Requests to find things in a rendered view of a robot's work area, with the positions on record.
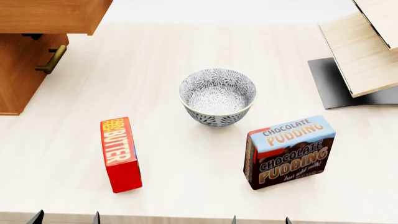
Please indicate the brown wooden cabinet drawer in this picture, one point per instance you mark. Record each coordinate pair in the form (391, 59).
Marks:
(46, 16)

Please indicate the brown wooden cabinet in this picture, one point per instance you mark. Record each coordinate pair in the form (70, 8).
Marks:
(18, 77)

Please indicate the chocolate pudding box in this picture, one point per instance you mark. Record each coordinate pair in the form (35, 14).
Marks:
(289, 151)

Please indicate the grey patterned ceramic bowl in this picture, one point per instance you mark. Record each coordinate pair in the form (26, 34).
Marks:
(217, 98)

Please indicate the light wooden rack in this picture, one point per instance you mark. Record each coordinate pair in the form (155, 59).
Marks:
(360, 51)

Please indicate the red butter box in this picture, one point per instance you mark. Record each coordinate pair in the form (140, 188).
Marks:
(119, 154)

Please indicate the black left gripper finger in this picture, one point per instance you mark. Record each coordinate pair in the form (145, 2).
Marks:
(96, 219)
(36, 218)

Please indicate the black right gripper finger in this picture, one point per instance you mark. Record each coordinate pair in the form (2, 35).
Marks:
(233, 220)
(288, 221)

